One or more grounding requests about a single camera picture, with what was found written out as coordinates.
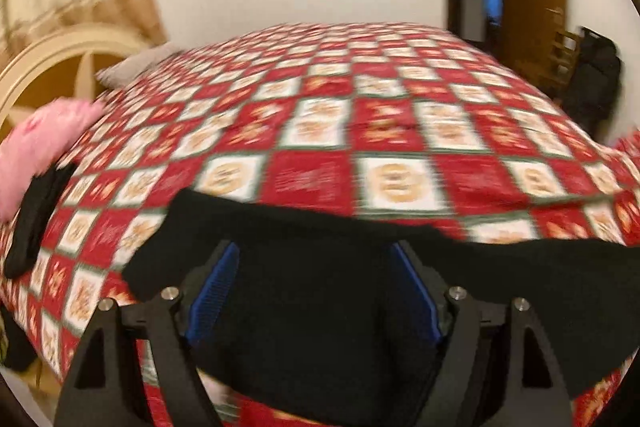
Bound black pants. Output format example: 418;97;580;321
122;189;639;426

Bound folded black garment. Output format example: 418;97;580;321
3;162;78;280

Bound pink pillow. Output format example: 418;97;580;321
1;98;105;222

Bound red patchwork bedspread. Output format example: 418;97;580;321
1;24;639;415

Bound black folded bag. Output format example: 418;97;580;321
562;27;623;140

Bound striped grey pillow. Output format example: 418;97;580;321
96;42;182;89

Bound cream wooden headboard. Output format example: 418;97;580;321
1;23;151;138

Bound wooden chair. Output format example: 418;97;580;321
522;30;582;101

